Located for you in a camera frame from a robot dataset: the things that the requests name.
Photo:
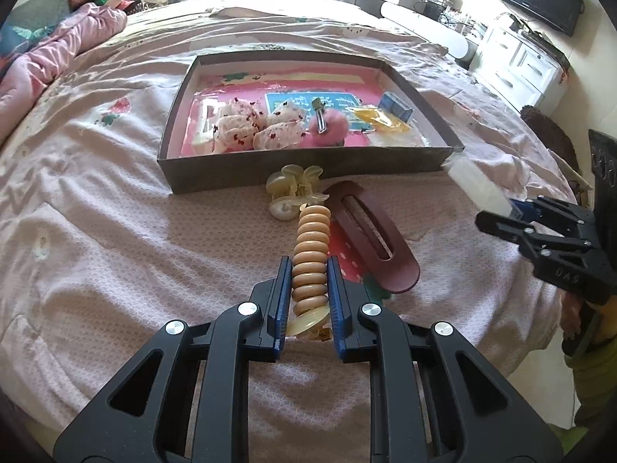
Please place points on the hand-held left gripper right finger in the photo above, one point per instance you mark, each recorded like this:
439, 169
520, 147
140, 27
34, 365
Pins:
337, 308

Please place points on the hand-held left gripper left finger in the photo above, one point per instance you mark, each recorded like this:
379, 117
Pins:
282, 308

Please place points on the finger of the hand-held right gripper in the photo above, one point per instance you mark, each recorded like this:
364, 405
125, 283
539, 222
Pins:
511, 231
554, 212

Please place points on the clear plastic packet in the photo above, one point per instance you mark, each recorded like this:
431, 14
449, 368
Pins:
477, 185

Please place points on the clear plastic bag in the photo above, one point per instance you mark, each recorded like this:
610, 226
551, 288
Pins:
397, 139

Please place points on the dark cardboard box pink lining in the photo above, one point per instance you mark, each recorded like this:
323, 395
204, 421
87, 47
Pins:
193, 173

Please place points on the small blue box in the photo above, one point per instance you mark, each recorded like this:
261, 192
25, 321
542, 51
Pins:
395, 106

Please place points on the clear bag with yellow item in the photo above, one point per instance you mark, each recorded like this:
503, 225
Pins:
376, 118

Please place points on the floral fabric scrunchie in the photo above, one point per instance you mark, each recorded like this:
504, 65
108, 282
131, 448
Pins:
260, 128

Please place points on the pink pompom hair clip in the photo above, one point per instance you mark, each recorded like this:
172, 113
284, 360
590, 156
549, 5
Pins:
328, 125

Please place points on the person's right hand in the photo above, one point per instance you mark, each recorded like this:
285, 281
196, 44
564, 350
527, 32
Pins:
570, 316

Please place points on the red patterned card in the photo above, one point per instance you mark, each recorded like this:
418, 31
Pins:
352, 263

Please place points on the maroon oval hair clip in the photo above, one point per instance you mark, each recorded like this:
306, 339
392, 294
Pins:
385, 265

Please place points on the brown furry cushion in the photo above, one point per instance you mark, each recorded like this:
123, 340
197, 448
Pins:
547, 132

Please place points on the white drawer cabinet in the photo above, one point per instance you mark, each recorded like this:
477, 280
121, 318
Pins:
520, 67

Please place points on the pink bedspread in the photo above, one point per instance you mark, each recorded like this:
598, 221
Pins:
120, 251

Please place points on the black set-top box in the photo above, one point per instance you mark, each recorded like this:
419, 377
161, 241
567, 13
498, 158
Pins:
540, 36

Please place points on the pink quilt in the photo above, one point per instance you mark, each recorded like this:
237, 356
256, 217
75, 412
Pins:
53, 53

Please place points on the teal floral blanket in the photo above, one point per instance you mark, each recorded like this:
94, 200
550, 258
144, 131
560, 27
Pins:
29, 29

